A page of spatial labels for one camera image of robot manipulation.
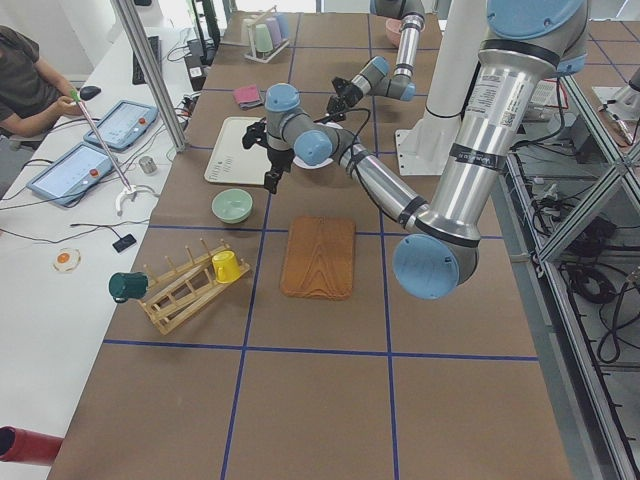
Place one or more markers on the wooden dish rack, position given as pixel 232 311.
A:
pixel 181 292

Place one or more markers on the white ceramic plate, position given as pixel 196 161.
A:
pixel 301 164

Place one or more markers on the green cup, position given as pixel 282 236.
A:
pixel 262 40

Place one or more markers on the blue cup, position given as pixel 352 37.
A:
pixel 283 25

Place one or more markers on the dark green mug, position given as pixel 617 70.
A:
pixel 125 286

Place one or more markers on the lower teach pendant tablet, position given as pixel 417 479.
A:
pixel 72 175

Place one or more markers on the grey cloth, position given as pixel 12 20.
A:
pixel 250 103

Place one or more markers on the seated person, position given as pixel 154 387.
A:
pixel 33 94

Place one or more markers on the upper teach pendant tablet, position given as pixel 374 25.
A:
pixel 125 123

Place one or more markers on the purple cup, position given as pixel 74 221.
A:
pixel 274 30

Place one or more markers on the teach pendant tablet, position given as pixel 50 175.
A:
pixel 72 175
pixel 125 123

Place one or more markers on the yellow mug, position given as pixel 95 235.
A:
pixel 226 266

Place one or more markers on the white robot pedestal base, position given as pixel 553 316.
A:
pixel 424 149

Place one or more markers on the pink bowl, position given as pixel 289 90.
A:
pixel 392 31

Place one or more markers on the wooden cutting board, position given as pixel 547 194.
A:
pixel 319 259

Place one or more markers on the black computer mouse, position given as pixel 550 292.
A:
pixel 89 92

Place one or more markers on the pink cloth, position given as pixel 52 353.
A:
pixel 249 91

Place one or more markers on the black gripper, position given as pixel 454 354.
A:
pixel 346 91
pixel 278 158

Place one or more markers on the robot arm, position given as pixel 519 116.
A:
pixel 375 78
pixel 526 42

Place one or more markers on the small metal cylinder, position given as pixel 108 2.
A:
pixel 147 165

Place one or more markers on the pink grabber stick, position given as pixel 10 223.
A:
pixel 129 191

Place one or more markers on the aluminium frame post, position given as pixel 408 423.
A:
pixel 134 29

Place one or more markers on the red cylinder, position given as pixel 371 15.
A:
pixel 28 447

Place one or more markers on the green ceramic bowl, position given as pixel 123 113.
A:
pixel 232 206

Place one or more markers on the cream bear serving tray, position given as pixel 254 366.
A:
pixel 230 162

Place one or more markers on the white cup rack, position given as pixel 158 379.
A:
pixel 248 32

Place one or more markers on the fried egg toy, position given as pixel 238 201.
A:
pixel 67 260

